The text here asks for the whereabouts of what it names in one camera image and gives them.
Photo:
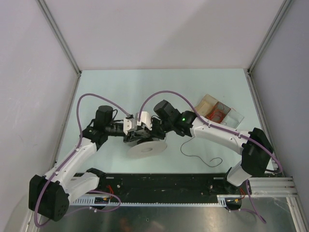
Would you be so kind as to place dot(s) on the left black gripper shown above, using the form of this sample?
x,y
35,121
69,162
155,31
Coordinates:
x,y
133,136

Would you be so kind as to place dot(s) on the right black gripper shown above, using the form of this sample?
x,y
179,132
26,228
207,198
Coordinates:
x,y
154,134

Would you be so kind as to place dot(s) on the white perforated cable spool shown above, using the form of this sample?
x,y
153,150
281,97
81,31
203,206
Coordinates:
x,y
146,148

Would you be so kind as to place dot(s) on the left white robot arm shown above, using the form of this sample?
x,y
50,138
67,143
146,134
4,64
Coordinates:
x,y
51,194

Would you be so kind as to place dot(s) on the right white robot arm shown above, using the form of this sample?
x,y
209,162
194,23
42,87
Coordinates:
x,y
253,146

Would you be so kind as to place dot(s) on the smoky grey plastic bin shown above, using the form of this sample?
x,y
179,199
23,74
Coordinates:
x,y
218,113

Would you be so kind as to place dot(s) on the clear plastic bin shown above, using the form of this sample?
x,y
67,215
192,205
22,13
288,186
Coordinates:
x,y
232,119

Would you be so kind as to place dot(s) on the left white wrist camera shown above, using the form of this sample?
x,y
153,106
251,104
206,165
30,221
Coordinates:
x,y
130,124

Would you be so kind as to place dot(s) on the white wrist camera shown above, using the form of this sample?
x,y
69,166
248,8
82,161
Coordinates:
x,y
130,124
144,119

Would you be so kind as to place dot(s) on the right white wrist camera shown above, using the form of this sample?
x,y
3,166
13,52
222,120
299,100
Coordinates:
x,y
144,119

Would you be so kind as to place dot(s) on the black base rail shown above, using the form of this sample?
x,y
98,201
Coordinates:
x,y
169,188

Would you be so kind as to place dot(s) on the white slotted cable duct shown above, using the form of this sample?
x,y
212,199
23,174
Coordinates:
x,y
220,201

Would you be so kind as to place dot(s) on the left aluminium corner post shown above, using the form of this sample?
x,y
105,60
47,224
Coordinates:
x,y
58,34

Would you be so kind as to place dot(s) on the aluminium corner post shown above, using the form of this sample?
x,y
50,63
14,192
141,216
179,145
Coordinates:
x,y
278,19
58,34

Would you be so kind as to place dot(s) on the right aluminium corner post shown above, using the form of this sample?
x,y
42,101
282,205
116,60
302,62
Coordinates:
x,y
278,19

